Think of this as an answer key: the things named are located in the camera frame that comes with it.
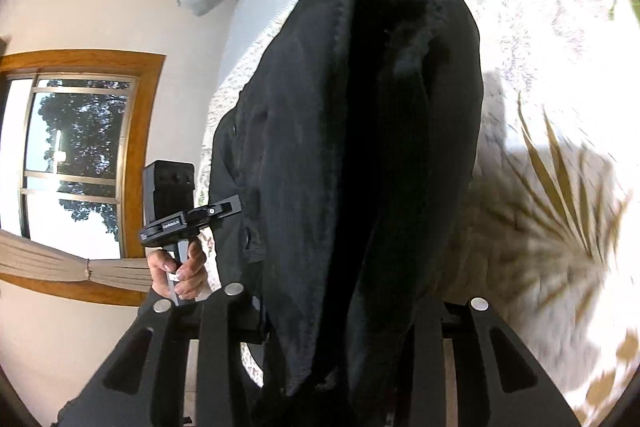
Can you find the black pants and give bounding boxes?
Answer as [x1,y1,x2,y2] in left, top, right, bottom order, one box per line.
[209,0,483,395]

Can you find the person's left hand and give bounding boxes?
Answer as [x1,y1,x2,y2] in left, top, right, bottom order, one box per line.
[146,239,209,300]

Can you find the wooden framed window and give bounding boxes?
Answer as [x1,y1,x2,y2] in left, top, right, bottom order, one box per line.
[1,49,165,306]

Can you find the beige curtain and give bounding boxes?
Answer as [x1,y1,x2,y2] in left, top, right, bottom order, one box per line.
[1,231,152,293]

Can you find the floral quilted bedspread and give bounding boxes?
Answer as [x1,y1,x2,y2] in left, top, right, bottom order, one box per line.
[196,0,640,427]

